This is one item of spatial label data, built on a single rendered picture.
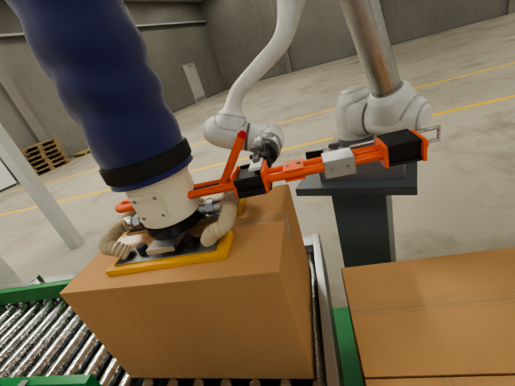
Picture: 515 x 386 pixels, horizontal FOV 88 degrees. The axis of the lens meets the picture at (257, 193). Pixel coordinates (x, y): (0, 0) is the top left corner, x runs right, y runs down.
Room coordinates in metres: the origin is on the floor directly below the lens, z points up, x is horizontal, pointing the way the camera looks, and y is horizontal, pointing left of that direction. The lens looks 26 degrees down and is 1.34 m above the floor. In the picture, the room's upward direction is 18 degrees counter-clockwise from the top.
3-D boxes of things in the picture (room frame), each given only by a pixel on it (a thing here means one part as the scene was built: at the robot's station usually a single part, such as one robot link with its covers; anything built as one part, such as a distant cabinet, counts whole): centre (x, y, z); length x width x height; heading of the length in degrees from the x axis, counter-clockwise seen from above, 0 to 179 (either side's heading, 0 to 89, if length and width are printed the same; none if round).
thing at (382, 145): (0.54, -0.33, 1.07); 0.08 x 0.07 x 0.05; 75
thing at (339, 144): (1.20, -0.51, 0.87); 0.22 x 0.18 x 0.06; 61
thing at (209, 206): (0.70, 0.24, 1.01); 0.34 x 0.25 x 0.06; 75
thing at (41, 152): (9.57, 6.58, 0.45); 1.25 x 0.86 x 0.89; 145
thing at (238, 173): (0.63, 0.00, 1.07); 0.10 x 0.08 x 0.06; 165
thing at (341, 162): (0.58, -0.21, 1.07); 0.07 x 0.07 x 0.04; 75
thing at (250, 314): (0.70, 0.24, 0.75); 0.60 x 0.40 x 0.40; 73
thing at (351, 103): (1.18, -0.53, 1.00); 0.18 x 0.16 x 0.22; 26
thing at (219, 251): (0.61, 0.27, 0.97); 0.34 x 0.10 x 0.05; 75
